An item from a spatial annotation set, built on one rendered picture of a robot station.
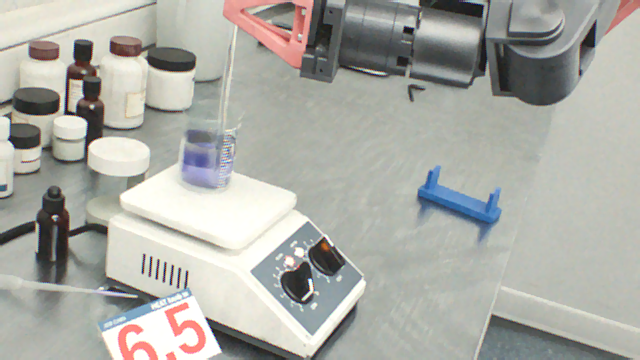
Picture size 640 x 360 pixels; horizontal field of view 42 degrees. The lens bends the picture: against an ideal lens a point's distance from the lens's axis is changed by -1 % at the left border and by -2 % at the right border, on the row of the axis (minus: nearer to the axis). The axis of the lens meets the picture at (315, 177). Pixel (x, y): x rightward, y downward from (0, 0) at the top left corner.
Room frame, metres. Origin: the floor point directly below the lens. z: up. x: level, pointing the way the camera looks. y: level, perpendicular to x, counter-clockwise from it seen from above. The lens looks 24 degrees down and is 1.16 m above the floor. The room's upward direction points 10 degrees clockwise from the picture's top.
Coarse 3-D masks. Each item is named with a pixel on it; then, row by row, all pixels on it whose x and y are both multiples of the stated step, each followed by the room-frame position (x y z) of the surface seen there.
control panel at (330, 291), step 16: (304, 224) 0.69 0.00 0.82; (288, 240) 0.65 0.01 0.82; (304, 240) 0.67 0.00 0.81; (272, 256) 0.62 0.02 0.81; (288, 256) 0.64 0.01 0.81; (304, 256) 0.65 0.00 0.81; (256, 272) 0.59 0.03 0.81; (272, 272) 0.60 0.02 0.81; (352, 272) 0.67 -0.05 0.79; (272, 288) 0.59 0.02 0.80; (320, 288) 0.63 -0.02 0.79; (336, 288) 0.64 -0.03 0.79; (352, 288) 0.65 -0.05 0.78; (288, 304) 0.58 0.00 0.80; (304, 304) 0.59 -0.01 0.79; (320, 304) 0.61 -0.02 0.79; (336, 304) 0.62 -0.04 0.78; (304, 320) 0.58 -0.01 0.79; (320, 320) 0.59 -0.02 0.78
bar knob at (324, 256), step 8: (320, 240) 0.66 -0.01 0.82; (328, 240) 0.66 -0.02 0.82; (312, 248) 0.66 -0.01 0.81; (320, 248) 0.66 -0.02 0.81; (328, 248) 0.66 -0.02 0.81; (312, 256) 0.65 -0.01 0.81; (320, 256) 0.66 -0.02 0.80; (328, 256) 0.65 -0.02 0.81; (336, 256) 0.65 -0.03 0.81; (312, 264) 0.65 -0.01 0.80; (320, 264) 0.65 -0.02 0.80; (328, 264) 0.65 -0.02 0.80; (336, 264) 0.65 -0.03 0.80; (344, 264) 0.65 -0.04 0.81; (320, 272) 0.64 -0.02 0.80; (328, 272) 0.65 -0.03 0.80; (336, 272) 0.65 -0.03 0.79
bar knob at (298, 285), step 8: (304, 264) 0.61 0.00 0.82; (288, 272) 0.61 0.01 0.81; (296, 272) 0.61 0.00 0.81; (304, 272) 0.60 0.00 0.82; (280, 280) 0.60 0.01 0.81; (288, 280) 0.60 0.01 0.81; (296, 280) 0.61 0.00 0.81; (304, 280) 0.60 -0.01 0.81; (312, 280) 0.60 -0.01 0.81; (288, 288) 0.59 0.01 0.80; (296, 288) 0.60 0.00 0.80; (304, 288) 0.59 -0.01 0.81; (312, 288) 0.59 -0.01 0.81; (296, 296) 0.59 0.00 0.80; (304, 296) 0.59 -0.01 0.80; (312, 296) 0.60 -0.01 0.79
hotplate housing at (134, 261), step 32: (128, 224) 0.63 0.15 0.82; (160, 224) 0.63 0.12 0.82; (288, 224) 0.68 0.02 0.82; (128, 256) 0.62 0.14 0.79; (160, 256) 0.61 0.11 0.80; (192, 256) 0.60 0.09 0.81; (224, 256) 0.60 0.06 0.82; (256, 256) 0.61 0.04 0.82; (160, 288) 0.61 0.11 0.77; (192, 288) 0.60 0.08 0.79; (224, 288) 0.59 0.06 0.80; (256, 288) 0.58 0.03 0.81; (224, 320) 0.59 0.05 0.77; (256, 320) 0.58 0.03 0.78; (288, 320) 0.57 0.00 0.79; (288, 352) 0.57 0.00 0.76
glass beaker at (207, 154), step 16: (192, 112) 0.70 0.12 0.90; (208, 112) 0.71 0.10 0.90; (240, 112) 0.68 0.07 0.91; (192, 128) 0.67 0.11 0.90; (208, 128) 0.67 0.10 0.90; (224, 128) 0.67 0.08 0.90; (192, 144) 0.67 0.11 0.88; (208, 144) 0.67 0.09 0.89; (224, 144) 0.67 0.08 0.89; (192, 160) 0.67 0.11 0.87; (208, 160) 0.67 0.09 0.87; (224, 160) 0.67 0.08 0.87; (176, 176) 0.68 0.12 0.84; (192, 176) 0.67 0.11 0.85; (208, 176) 0.67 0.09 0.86; (224, 176) 0.67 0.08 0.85; (208, 192) 0.67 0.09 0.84; (224, 192) 0.68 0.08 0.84
